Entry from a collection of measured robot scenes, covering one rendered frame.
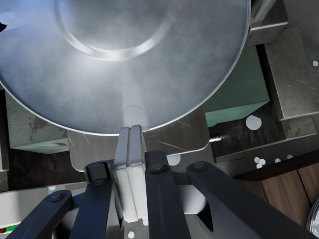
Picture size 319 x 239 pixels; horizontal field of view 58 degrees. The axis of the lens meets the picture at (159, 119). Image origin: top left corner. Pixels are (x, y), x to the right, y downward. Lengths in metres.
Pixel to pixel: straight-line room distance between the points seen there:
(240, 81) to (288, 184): 0.39
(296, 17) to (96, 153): 1.15
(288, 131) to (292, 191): 0.31
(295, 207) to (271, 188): 0.07
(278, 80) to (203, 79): 0.20
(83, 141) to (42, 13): 0.15
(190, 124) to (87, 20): 0.15
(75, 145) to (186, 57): 0.14
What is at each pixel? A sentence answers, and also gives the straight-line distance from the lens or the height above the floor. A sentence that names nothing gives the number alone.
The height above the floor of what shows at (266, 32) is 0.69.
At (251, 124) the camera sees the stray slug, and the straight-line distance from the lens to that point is 0.44.
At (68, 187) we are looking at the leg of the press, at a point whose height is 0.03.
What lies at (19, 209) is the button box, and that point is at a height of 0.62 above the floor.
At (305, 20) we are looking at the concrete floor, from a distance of 1.35.
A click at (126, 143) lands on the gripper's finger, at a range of 0.16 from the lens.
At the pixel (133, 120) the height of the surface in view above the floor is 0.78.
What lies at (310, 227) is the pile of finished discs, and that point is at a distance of 0.78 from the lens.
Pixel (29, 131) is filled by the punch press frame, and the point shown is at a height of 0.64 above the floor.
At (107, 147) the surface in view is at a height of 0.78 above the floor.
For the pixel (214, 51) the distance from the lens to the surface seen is 0.31.
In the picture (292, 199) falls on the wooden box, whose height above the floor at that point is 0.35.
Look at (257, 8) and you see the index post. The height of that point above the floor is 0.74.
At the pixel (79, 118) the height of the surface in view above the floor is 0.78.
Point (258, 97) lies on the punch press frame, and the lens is 0.46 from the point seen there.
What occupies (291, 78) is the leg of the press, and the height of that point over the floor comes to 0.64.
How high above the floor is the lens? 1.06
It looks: 80 degrees down
